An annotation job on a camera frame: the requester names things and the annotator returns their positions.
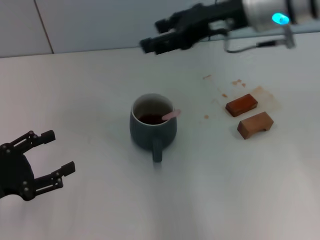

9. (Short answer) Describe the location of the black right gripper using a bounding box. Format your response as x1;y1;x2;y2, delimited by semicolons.
139;0;249;56

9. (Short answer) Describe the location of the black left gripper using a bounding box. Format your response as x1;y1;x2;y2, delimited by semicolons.
0;129;77;202

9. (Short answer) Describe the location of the pink handled metal spoon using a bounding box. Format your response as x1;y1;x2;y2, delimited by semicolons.
161;109;183;121

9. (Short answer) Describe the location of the grey ceramic cup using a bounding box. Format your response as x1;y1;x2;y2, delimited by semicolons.
129;93;179;164

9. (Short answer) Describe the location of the dark reddish wooden block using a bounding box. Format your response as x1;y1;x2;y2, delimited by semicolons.
225;93;259;118

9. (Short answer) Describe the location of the light wooden notched block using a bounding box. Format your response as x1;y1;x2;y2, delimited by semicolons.
236;111;275;140

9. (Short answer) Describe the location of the grey right gripper cable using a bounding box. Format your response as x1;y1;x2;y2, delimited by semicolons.
223;24;297;54

